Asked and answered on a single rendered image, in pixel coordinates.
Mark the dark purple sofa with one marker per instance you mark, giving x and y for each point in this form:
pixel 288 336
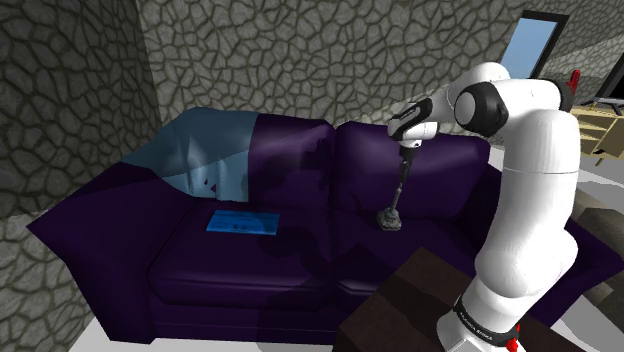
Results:
pixel 234 278

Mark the small red object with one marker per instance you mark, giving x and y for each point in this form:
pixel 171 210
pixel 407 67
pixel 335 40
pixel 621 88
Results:
pixel 575 80

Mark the small grey round object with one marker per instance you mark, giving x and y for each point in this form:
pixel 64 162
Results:
pixel 388 220

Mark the light blue blanket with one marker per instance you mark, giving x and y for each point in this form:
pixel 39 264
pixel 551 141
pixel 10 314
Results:
pixel 195 146

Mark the blue flat book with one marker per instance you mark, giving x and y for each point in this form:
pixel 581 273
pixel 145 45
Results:
pixel 242 222

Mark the black framed window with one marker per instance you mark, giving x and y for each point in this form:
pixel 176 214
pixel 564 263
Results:
pixel 529 46

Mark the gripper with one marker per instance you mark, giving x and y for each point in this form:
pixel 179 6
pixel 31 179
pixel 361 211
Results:
pixel 407 157

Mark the yellow wooden shelf cabinet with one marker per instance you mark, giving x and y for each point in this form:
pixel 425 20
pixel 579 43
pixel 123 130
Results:
pixel 592 134

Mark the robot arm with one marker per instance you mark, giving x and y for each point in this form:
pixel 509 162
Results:
pixel 531 204

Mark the black television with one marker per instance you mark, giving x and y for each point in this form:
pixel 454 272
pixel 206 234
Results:
pixel 615 85

